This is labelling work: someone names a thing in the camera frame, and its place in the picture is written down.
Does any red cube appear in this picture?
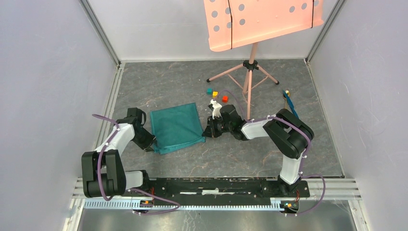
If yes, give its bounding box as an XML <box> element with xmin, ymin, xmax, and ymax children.
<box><xmin>222</xmin><ymin>95</ymin><xmax>229</xmax><ymax>103</ymax></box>

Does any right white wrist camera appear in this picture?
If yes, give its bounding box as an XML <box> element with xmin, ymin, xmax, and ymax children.
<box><xmin>208</xmin><ymin>99</ymin><xmax>222</xmax><ymax>119</ymax></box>

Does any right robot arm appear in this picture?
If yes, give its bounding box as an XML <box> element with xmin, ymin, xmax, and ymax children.
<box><xmin>202</xmin><ymin>100</ymin><xmax>315</xmax><ymax>196</ymax></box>

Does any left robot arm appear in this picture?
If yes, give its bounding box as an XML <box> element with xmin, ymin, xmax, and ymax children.
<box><xmin>81</xmin><ymin>107</ymin><xmax>156</xmax><ymax>201</ymax></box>

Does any blue handled utensil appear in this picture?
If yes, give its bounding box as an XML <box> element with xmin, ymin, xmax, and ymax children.
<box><xmin>285</xmin><ymin>99</ymin><xmax>299</xmax><ymax>118</ymax></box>

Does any pink music stand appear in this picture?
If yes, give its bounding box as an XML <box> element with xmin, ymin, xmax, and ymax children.
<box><xmin>204</xmin><ymin>0</ymin><xmax>323</xmax><ymax>118</ymax></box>

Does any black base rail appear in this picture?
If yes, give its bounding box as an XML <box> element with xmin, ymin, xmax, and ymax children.
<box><xmin>119</xmin><ymin>177</ymin><xmax>310</xmax><ymax>214</ymax></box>

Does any teal cloth napkin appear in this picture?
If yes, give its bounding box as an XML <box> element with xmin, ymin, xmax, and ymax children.
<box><xmin>150</xmin><ymin>103</ymin><xmax>206</xmax><ymax>154</ymax></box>

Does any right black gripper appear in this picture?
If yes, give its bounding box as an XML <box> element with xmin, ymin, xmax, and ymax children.
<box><xmin>202</xmin><ymin>114</ymin><xmax>232</xmax><ymax>139</ymax></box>

